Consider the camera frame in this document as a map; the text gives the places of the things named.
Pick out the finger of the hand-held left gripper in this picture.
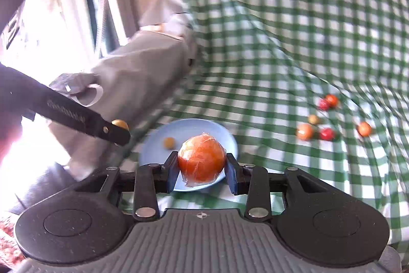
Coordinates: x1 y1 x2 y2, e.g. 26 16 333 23
0 66 132 147

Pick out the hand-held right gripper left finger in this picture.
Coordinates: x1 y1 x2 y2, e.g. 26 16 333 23
77 151 179 222

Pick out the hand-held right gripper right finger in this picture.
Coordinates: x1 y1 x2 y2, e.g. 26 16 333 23
225 154 320 222

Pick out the plastic-wrapped orange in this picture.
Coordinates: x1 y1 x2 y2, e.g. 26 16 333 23
177 132 227 188

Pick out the blue plate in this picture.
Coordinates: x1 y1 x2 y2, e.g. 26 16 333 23
139 118 239 193

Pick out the grey fabric bag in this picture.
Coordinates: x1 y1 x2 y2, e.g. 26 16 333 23
48 0 200 182

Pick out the green checked cloth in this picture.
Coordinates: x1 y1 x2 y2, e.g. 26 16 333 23
121 0 409 256

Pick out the red patterned rug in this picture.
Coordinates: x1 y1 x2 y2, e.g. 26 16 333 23
0 212 26 265

